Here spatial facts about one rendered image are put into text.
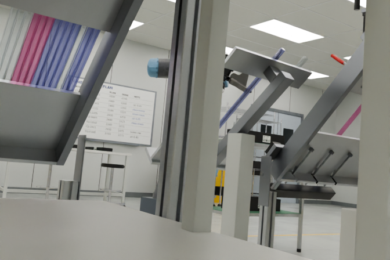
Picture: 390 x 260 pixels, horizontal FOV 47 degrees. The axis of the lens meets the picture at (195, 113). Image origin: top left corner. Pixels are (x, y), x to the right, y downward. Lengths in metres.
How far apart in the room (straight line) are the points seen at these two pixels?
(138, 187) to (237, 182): 7.51
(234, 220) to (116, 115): 7.29
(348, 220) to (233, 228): 0.33
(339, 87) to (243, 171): 0.40
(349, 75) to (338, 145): 0.36
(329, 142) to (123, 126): 7.13
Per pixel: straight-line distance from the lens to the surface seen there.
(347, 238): 1.41
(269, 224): 1.58
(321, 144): 1.65
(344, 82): 1.45
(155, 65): 1.70
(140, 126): 8.76
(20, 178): 8.01
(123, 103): 8.61
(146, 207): 1.99
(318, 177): 1.78
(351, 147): 1.78
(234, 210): 1.35
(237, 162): 1.35
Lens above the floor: 0.71
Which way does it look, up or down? 7 degrees up
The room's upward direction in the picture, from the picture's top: 5 degrees clockwise
